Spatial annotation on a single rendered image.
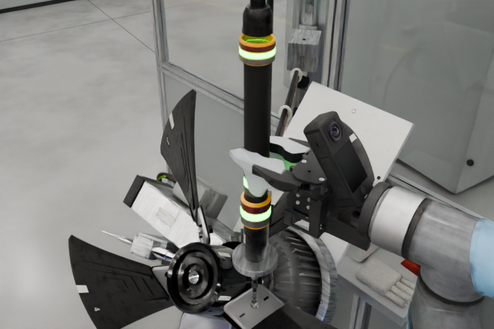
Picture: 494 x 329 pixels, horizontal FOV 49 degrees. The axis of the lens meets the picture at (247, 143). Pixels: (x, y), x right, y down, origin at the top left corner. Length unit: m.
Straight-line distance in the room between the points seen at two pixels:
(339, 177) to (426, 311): 0.18
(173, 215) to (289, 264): 0.31
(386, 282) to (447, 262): 0.82
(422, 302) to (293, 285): 0.39
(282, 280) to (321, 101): 0.41
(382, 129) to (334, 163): 0.50
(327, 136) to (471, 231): 0.18
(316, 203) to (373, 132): 0.48
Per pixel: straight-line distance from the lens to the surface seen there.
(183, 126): 1.05
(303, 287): 1.06
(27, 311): 2.67
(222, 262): 0.92
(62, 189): 3.30
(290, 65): 1.30
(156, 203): 1.26
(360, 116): 1.16
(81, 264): 1.18
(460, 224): 0.63
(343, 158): 0.65
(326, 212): 0.70
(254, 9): 0.63
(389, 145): 1.12
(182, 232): 1.19
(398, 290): 1.43
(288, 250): 1.06
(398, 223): 0.63
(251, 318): 0.93
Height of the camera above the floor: 1.91
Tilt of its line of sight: 33 degrees down
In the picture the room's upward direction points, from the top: straight up
